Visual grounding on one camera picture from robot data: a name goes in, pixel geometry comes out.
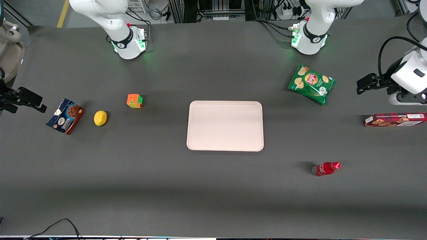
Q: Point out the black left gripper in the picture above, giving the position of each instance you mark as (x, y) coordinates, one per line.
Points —
(383, 81)

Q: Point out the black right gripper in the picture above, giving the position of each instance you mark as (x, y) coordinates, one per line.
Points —
(6, 96)

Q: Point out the red tartan cookie box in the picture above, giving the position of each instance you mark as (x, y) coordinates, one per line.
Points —
(395, 120)

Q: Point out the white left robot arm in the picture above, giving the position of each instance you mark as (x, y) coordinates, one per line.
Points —
(310, 40)

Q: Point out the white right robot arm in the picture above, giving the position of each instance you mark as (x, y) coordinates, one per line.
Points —
(128, 43)

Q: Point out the blue chocolate cookie box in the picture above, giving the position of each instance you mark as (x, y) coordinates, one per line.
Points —
(65, 116)

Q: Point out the pale pink plastic tray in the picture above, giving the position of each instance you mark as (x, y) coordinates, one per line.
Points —
(225, 126)

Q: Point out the green potato chip bag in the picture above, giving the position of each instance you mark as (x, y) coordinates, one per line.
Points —
(312, 84)

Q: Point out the yellow lemon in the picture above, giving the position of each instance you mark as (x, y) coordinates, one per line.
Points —
(100, 118)

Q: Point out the red soda bottle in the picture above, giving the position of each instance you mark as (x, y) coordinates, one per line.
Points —
(325, 169)

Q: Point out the white power strip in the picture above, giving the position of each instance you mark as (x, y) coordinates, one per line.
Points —
(291, 10)

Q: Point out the colourful puzzle cube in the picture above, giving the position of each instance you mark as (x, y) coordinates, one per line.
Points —
(134, 101)

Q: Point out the white perforated panel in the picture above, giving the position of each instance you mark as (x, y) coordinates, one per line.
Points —
(136, 6)

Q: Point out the aluminium equipment rack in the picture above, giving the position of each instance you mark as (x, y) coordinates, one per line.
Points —
(186, 10)

